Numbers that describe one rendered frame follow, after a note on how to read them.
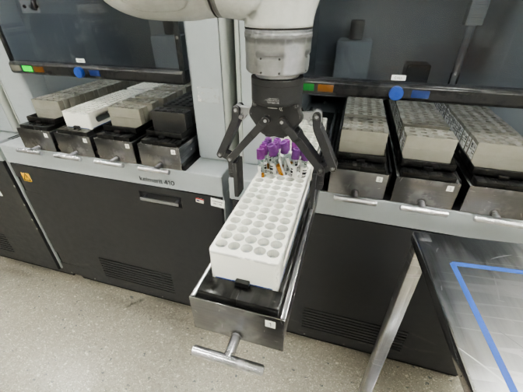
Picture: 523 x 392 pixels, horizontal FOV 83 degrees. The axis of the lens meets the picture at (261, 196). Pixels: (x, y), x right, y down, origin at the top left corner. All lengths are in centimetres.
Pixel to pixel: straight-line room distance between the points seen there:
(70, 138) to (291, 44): 85
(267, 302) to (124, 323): 113
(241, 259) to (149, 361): 101
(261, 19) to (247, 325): 39
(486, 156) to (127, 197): 102
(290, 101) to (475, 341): 37
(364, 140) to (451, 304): 46
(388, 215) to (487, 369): 47
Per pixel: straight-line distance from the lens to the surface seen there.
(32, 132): 123
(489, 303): 50
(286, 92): 43
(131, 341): 143
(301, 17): 41
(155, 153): 92
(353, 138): 80
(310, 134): 79
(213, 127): 90
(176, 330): 141
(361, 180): 77
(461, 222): 86
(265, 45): 41
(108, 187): 112
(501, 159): 88
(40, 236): 160
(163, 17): 47
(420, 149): 83
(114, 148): 101
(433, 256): 53
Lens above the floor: 114
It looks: 33 degrees down
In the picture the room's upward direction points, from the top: straight up
